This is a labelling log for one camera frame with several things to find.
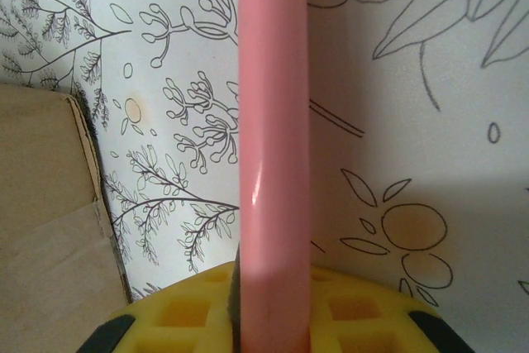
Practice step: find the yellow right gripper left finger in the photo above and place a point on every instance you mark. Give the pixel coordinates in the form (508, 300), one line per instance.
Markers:
(177, 316)

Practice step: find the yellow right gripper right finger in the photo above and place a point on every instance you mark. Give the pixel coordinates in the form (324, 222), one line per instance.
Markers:
(363, 320)

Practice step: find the brown cardboard box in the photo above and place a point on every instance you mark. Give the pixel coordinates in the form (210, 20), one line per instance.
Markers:
(41, 204)

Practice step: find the pink utility knife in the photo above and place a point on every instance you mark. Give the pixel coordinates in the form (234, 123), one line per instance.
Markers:
(273, 121)

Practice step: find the floral table cover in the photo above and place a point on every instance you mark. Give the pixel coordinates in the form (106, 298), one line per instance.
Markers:
(413, 121)

